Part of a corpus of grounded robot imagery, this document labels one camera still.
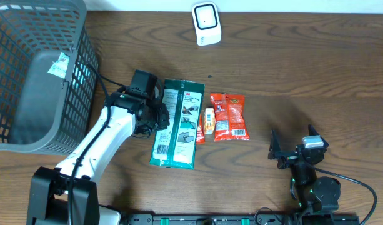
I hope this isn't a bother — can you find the green 3M gloves package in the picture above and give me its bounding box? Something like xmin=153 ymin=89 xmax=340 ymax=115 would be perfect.
xmin=149 ymin=79 xmax=205 ymax=169

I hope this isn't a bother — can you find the large orange snack bag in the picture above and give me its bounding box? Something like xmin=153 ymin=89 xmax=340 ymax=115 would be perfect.
xmin=210 ymin=92 xmax=250 ymax=142

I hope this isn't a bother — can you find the thin orange sachet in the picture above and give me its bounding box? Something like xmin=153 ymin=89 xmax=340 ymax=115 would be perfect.
xmin=196 ymin=114 xmax=205 ymax=144

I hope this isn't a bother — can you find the small orange tissue box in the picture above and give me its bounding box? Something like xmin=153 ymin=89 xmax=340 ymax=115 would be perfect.
xmin=203 ymin=107 xmax=216 ymax=134

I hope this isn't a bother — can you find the light green wipes pack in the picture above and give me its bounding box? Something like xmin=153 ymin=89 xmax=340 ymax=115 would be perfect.
xmin=48 ymin=52 xmax=70 ymax=79

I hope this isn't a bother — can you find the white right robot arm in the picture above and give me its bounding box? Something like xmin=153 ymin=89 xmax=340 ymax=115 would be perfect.
xmin=268 ymin=125 xmax=341 ymax=224

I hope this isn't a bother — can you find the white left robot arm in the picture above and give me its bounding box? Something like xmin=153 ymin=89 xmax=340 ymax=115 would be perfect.
xmin=26 ymin=92 xmax=169 ymax=224

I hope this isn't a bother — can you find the white barcode scanner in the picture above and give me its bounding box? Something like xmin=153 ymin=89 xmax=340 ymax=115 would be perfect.
xmin=191 ymin=2 xmax=222 ymax=46

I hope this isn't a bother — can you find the grey plastic mesh basket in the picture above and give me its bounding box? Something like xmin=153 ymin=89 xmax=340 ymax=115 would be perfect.
xmin=0 ymin=1 xmax=98 ymax=155

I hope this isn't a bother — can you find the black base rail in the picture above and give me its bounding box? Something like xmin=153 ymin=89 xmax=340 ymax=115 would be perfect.
xmin=119 ymin=214 xmax=360 ymax=225

